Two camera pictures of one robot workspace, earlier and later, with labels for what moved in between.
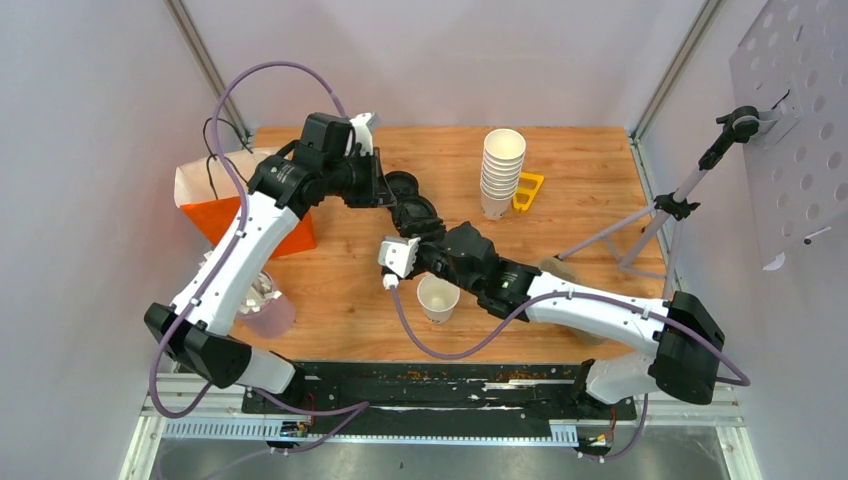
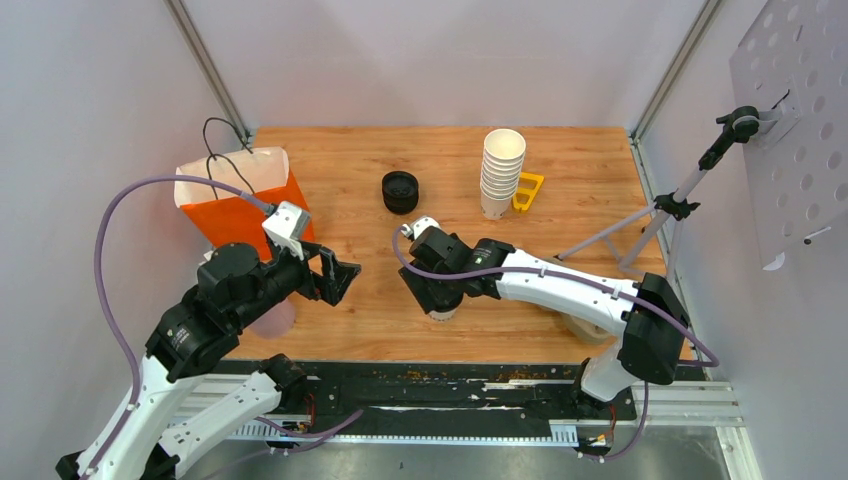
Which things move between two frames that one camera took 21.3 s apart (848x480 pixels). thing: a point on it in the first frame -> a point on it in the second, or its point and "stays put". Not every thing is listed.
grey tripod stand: x=626 y=242 stays put
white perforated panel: x=791 y=65 stays put
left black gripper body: x=361 y=188 -> x=288 y=273
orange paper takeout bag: x=211 y=194 stays put
